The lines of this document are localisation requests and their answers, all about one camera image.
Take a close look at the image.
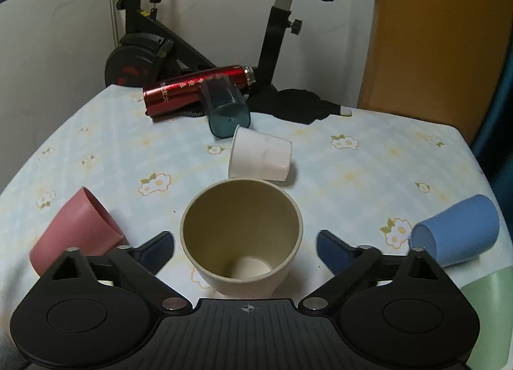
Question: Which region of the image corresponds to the black cloth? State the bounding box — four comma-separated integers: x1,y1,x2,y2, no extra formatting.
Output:
245,88,354,125

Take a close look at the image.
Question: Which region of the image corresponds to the red thermos bottle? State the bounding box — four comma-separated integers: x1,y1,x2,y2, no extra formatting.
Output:
142,65,257,119

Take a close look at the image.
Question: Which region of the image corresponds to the teal transparent cup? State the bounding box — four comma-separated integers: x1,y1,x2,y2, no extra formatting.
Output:
199,78,252,140

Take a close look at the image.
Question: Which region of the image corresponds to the blue cup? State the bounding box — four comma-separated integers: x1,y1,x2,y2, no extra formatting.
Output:
409,194,501,269

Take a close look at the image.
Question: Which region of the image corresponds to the pink cup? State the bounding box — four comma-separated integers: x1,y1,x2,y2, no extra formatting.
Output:
29,186,130,278

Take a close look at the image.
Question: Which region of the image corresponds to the light green cup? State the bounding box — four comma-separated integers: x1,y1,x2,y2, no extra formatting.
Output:
461,270,513,370

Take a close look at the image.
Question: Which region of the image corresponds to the dark blue object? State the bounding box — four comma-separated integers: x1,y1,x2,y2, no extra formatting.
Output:
470,68,513,180

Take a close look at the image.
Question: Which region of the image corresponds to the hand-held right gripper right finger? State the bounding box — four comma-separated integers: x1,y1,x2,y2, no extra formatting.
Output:
299,229,458,314

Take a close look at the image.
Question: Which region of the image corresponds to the white pipe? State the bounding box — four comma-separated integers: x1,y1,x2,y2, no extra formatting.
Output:
107,0,120,47

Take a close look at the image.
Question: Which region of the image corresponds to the beige cup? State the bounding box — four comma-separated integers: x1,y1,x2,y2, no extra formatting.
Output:
180,178,303,297

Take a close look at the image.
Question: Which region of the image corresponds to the wooden door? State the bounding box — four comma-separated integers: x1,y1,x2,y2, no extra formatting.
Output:
356,0,513,143

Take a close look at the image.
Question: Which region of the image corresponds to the black exercise bike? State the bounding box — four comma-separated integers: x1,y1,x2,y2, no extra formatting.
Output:
80,0,348,111

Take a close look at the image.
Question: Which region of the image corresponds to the white cup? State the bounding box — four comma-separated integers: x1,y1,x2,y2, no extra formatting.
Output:
228,125,293,183

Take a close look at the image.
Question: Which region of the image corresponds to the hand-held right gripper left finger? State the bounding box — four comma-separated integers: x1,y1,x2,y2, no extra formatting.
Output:
39,230,190,314

